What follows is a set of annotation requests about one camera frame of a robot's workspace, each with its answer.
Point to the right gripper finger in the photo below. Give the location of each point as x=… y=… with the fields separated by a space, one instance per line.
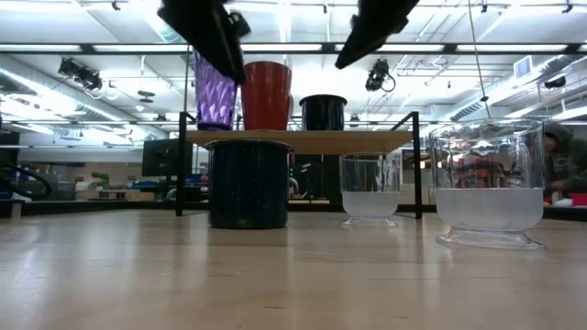
x=362 y=43

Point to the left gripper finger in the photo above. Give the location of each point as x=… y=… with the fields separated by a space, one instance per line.
x=224 y=59

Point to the purple faceted tumbler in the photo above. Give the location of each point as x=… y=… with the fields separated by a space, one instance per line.
x=213 y=101

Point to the dark blue speckled enamel mug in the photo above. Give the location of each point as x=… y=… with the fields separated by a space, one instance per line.
x=323 y=114
x=247 y=188

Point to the clear plastic cup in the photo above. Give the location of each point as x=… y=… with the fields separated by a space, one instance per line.
x=488 y=211
x=370 y=204

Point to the black computer monitor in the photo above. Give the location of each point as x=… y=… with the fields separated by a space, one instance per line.
x=160 y=158

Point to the black ceiling equipment cluster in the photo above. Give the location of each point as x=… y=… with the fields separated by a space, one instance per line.
x=80 y=73

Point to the dark ceiling fixture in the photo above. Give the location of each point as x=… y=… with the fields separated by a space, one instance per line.
x=555 y=82

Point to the person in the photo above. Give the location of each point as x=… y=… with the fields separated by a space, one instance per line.
x=571 y=156

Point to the red box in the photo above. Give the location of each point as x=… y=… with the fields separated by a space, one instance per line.
x=579 y=199

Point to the black ceiling-mounted camera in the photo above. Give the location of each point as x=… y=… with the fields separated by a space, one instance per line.
x=377 y=73

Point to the black overhead frame bar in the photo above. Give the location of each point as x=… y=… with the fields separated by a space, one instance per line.
x=451 y=47

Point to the wooden shelf black metal frame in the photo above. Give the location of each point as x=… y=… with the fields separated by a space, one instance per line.
x=321 y=142

